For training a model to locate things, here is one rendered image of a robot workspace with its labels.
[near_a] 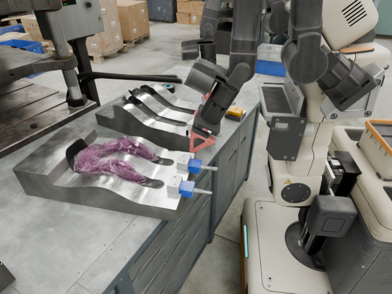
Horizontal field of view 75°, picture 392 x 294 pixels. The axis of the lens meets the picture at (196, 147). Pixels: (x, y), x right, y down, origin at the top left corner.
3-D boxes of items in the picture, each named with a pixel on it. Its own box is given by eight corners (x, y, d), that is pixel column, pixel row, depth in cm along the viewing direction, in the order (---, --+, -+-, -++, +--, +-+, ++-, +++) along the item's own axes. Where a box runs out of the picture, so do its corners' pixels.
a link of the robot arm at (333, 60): (345, 65, 52) (336, 57, 56) (312, 32, 49) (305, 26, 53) (308, 97, 57) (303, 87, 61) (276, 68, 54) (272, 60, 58)
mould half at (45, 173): (196, 165, 94) (196, 140, 87) (177, 222, 73) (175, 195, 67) (74, 148, 102) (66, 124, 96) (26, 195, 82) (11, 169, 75)
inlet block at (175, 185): (213, 193, 79) (213, 180, 75) (210, 205, 75) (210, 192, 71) (172, 186, 81) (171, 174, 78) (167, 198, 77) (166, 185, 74)
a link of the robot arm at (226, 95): (242, 91, 58) (242, 81, 63) (216, 76, 57) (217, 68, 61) (227, 114, 62) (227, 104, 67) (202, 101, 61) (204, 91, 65)
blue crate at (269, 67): (296, 70, 406) (300, 56, 393) (292, 79, 376) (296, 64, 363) (259, 65, 428) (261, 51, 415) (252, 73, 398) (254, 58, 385)
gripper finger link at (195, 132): (178, 151, 67) (194, 125, 61) (182, 136, 72) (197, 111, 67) (202, 161, 68) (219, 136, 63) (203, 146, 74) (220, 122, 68)
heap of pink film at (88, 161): (161, 154, 90) (159, 135, 85) (142, 189, 75) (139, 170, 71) (94, 144, 94) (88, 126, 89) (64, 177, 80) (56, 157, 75)
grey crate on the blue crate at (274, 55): (300, 57, 394) (302, 47, 385) (296, 65, 364) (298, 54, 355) (261, 52, 415) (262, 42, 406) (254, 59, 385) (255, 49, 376)
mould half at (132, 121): (220, 126, 116) (222, 99, 108) (191, 157, 97) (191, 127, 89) (135, 102, 135) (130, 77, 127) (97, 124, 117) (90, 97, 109)
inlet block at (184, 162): (217, 170, 87) (219, 158, 84) (216, 180, 83) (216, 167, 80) (181, 165, 89) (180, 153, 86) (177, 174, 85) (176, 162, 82)
